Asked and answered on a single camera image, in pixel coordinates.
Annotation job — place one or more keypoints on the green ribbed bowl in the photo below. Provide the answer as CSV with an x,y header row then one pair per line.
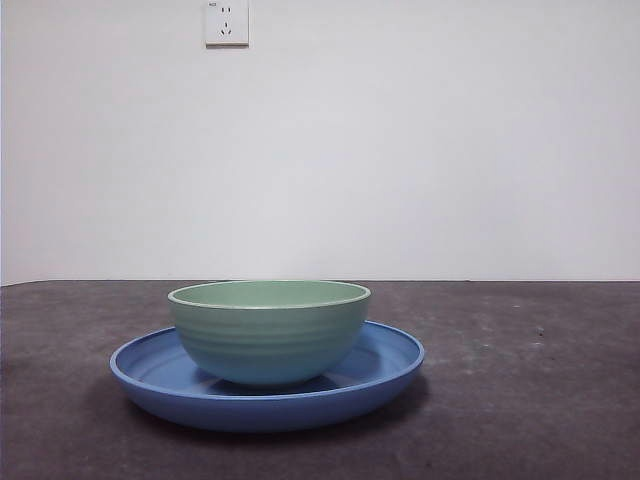
x,y
270,345

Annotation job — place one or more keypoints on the blue round plate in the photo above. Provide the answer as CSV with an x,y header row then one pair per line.
x,y
265,412

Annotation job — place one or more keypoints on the white wall socket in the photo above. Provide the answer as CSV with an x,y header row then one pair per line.
x,y
227,25

